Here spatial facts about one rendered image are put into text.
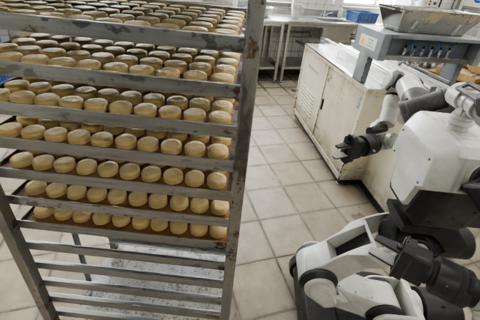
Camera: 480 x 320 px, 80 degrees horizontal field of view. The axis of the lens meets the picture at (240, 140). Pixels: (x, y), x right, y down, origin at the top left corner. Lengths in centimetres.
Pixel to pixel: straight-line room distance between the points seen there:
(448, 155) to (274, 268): 119
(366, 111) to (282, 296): 127
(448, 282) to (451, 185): 23
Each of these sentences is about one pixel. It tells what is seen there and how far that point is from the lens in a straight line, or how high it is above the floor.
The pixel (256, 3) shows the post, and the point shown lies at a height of 139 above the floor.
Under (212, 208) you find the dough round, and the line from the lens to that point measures 80.
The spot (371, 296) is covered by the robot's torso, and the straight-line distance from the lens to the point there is 141.
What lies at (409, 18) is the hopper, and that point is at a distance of 211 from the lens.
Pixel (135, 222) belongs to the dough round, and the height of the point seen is 79.
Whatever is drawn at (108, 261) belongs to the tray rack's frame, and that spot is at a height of 15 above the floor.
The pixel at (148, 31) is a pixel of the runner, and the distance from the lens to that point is 57.
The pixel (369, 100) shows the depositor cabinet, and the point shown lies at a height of 76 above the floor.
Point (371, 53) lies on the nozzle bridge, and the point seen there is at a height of 104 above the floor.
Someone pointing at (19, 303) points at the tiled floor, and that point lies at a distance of 188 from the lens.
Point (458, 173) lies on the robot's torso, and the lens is 90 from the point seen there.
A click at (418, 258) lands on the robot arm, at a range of 82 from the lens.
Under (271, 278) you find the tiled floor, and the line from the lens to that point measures 176.
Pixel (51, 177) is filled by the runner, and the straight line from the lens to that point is 85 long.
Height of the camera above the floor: 144
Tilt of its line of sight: 31 degrees down
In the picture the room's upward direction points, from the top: 5 degrees clockwise
